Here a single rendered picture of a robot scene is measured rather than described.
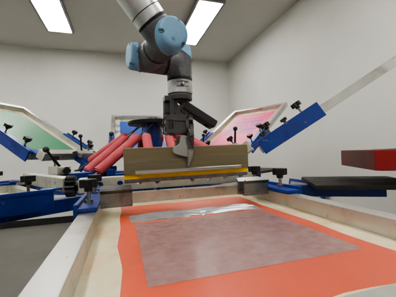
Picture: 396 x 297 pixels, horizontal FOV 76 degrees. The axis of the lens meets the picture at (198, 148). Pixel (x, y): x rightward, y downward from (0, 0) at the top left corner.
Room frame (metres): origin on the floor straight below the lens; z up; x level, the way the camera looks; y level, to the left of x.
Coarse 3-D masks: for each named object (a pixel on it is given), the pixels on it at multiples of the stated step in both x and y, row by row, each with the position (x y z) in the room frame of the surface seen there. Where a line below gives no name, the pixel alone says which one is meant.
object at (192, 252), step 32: (128, 224) 0.60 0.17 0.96; (160, 224) 0.59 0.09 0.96; (192, 224) 0.58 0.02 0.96; (128, 256) 0.41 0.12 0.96; (160, 256) 0.40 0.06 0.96; (192, 256) 0.40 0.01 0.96; (224, 256) 0.39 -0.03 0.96; (256, 256) 0.39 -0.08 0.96; (128, 288) 0.31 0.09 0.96; (160, 288) 0.31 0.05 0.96; (192, 288) 0.31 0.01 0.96; (224, 288) 0.30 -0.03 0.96; (256, 288) 0.30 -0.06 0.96; (288, 288) 0.30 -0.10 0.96
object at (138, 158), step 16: (224, 144) 0.79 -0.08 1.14; (240, 144) 0.81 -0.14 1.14; (128, 160) 0.70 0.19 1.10; (144, 160) 0.72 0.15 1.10; (160, 160) 0.73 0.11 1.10; (176, 160) 0.74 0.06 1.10; (192, 160) 0.76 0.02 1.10; (208, 160) 0.77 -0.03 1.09; (224, 160) 0.79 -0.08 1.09; (240, 160) 0.80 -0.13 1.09
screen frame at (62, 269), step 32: (160, 192) 0.89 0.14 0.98; (192, 192) 0.92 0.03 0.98; (224, 192) 0.95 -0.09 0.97; (96, 224) 0.57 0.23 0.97; (352, 224) 0.52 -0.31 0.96; (384, 224) 0.46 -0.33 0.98; (64, 256) 0.33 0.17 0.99; (32, 288) 0.25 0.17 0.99; (64, 288) 0.25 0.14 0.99; (384, 288) 0.23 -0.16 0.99
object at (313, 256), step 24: (216, 216) 0.64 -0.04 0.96; (240, 216) 0.63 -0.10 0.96; (264, 216) 0.63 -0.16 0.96; (288, 216) 0.62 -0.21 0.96; (240, 240) 0.46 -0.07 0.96; (264, 240) 0.46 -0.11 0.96; (288, 240) 0.45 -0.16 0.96; (312, 240) 0.45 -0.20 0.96; (336, 240) 0.45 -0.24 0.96; (360, 240) 0.44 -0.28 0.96; (288, 264) 0.36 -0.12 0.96; (312, 264) 0.36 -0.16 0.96; (336, 264) 0.36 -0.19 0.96; (360, 264) 0.35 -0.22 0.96; (384, 264) 0.35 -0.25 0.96; (312, 288) 0.30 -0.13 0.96; (336, 288) 0.30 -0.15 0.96; (360, 288) 0.29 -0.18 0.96
